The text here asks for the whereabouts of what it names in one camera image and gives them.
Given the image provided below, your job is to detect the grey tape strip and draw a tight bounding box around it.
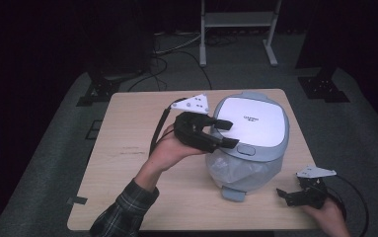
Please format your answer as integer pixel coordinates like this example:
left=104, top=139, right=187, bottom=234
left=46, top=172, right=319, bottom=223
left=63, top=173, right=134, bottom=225
left=66, top=196, right=88, bottom=205

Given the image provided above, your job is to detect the left hand-held gripper black cable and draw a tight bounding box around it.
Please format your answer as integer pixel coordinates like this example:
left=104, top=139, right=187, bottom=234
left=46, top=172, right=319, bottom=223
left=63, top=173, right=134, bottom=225
left=148, top=97, right=189, bottom=156

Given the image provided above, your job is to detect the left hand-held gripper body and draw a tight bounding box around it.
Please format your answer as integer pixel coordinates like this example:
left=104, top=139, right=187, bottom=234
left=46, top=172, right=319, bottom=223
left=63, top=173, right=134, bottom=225
left=170, top=93, right=219, bottom=154

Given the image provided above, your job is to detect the hand-held gripper black cable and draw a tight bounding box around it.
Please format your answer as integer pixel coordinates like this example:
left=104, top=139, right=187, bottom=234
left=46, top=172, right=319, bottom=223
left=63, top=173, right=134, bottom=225
left=321, top=174, right=370, bottom=237
left=148, top=97, right=189, bottom=156

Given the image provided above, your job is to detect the grey white pedal bin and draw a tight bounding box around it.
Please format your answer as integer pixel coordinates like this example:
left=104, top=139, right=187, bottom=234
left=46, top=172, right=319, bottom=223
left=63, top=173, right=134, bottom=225
left=205, top=91, right=290, bottom=202

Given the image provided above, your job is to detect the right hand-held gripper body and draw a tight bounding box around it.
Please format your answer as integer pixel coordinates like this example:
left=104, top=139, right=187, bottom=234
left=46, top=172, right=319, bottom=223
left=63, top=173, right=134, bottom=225
left=286, top=165, right=338, bottom=210

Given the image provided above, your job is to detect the translucent plastic bin bag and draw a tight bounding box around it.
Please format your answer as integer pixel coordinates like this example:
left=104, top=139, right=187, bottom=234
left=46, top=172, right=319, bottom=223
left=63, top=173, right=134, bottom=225
left=205, top=149, right=283, bottom=194

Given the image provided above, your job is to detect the black stand base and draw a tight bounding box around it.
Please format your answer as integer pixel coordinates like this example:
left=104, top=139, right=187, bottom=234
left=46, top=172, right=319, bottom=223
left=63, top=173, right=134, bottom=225
left=76, top=65, right=122, bottom=107
left=297, top=65, right=350, bottom=104

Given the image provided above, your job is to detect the black floor cable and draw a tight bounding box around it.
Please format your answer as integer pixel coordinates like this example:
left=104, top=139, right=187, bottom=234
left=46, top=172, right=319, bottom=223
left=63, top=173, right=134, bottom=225
left=126, top=48, right=214, bottom=93

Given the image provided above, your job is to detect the person's right hand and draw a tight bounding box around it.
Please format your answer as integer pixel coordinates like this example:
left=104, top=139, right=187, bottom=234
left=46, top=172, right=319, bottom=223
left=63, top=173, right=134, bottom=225
left=303, top=198, right=351, bottom=237

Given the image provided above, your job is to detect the person's left hand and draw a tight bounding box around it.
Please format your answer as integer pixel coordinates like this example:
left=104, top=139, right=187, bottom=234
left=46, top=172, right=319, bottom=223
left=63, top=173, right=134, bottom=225
left=147, top=123, right=207, bottom=172

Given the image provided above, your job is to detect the white floor cable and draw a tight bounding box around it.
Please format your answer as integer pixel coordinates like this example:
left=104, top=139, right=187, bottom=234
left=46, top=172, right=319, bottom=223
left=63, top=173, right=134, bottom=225
left=153, top=32, right=204, bottom=55

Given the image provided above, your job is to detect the white metal stand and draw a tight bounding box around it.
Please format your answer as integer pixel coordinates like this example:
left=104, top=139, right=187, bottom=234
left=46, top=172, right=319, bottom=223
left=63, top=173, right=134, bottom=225
left=198, top=0, right=283, bottom=68

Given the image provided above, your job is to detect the right hand-held gripper black cable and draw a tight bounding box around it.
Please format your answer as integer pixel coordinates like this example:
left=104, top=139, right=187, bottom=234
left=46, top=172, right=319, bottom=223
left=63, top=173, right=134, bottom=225
left=321, top=174, right=370, bottom=237

